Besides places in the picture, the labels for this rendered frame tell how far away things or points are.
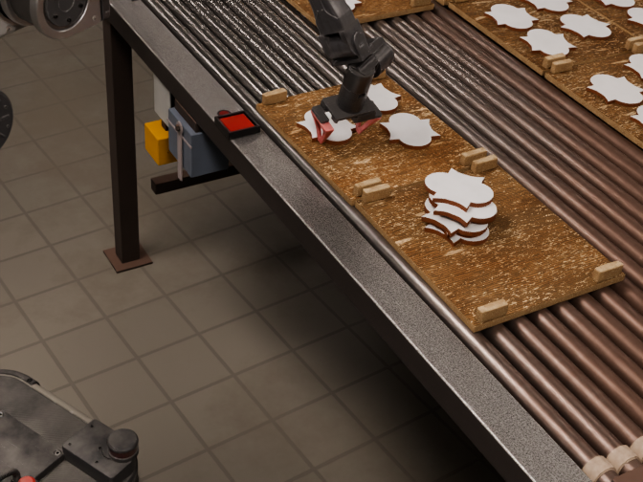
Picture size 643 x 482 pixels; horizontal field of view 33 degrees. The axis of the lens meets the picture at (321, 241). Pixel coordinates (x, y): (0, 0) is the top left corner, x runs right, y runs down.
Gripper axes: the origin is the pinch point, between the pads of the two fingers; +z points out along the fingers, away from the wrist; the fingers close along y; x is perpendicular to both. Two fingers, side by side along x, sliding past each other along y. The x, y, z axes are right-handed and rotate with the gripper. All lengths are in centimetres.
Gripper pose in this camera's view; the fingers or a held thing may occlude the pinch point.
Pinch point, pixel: (340, 134)
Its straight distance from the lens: 233.8
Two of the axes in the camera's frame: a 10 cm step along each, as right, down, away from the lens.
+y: 8.5, -2.6, 4.6
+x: -4.8, -7.4, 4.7
